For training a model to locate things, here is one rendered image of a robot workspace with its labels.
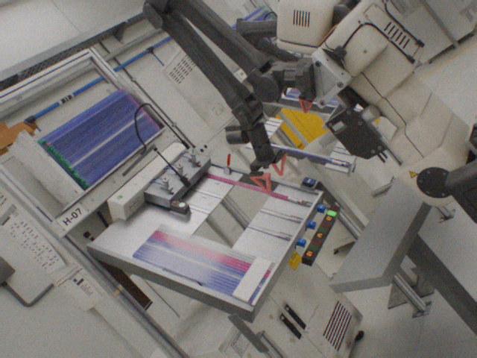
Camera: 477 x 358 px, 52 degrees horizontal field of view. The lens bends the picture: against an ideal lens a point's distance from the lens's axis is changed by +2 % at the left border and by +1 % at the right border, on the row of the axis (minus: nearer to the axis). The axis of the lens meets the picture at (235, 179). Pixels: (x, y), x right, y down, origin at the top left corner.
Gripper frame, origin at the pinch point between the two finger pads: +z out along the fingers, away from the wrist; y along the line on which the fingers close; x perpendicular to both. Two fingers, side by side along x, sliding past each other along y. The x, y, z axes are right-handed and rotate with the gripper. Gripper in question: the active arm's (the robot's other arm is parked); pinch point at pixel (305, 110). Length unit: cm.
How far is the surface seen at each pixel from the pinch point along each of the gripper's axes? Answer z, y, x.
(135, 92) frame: -4, 30, -76
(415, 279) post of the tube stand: 71, 11, 68
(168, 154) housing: 16, 41, -51
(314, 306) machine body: 70, 50, 28
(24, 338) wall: 151, 77, -136
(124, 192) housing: 19, 73, -54
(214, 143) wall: 128, -157, -122
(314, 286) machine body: 66, 43, 25
